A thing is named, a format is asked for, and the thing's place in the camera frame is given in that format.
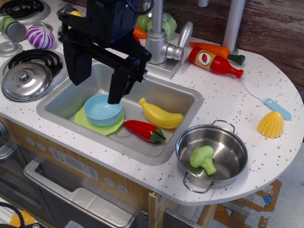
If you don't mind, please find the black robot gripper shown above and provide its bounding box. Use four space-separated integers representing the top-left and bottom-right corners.
63 0 152 104

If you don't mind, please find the green toy broccoli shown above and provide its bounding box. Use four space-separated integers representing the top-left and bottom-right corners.
190 146 217 175

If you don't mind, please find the stainless steel pan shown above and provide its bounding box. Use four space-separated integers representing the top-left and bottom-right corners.
175 120 248 194

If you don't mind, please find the front left stove burner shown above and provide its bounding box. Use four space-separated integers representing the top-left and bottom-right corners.
0 49 68 89

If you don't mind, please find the light blue plastic bowl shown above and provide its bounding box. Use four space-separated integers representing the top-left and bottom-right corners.
84 94 122 127

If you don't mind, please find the red white toy radish slice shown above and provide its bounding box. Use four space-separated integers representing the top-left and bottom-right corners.
133 34 141 44

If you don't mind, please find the green plastic plate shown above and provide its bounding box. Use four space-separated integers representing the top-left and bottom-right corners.
74 107 124 136

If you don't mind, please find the small orange toy carrot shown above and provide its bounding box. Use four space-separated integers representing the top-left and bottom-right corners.
133 26 147 39

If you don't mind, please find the yellow toy bell pepper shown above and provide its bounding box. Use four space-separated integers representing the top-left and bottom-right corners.
67 10 85 29

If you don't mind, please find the green toy apple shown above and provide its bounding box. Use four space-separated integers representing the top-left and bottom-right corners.
137 15 152 31

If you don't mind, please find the silver toy faucet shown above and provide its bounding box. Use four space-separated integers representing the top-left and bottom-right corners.
145 0 193 79

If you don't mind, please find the purple white toy onion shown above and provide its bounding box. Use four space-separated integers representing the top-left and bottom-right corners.
27 26 55 49

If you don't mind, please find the silver stove knob rear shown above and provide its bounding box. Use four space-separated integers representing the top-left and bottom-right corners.
57 3 77 20

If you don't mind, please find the silver stove knob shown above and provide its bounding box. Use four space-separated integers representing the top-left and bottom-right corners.
0 41 23 58
57 3 77 20

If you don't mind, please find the silver sink basin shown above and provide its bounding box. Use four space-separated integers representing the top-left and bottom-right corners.
37 60 203 165

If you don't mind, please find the stainless steel pot lid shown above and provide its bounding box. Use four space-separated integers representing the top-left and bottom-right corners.
1 62 52 102

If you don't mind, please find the red toy chili pepper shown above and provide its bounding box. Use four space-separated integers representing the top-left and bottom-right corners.
124 120 167 143

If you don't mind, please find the green toy cabbage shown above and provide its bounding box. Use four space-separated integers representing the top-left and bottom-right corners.
162 13 177 38

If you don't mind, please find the yellow toy banana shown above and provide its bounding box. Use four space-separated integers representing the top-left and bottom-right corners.
138 97 184 129

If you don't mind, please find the back left stove burner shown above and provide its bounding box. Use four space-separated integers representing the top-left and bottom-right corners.
0 0 50 26

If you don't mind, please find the green labelled toy can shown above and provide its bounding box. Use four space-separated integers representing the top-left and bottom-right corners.
0 14 27 42

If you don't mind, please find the red toy ketchup bottle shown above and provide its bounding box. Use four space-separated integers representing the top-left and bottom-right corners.
189 47 244 79

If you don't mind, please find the silver vertical pole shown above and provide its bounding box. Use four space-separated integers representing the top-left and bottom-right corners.
222 0 246 54

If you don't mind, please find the yellow toy corn half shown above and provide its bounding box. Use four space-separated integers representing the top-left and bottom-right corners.
257 111 284 138

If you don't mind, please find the silver oven door handle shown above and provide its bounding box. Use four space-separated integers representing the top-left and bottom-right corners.
23 160 137 228

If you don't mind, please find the black cable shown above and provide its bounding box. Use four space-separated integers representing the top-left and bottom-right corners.
0 201 27 226

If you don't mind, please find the white toy knife blue handle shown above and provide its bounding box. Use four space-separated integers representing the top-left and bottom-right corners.
243 82 292 121

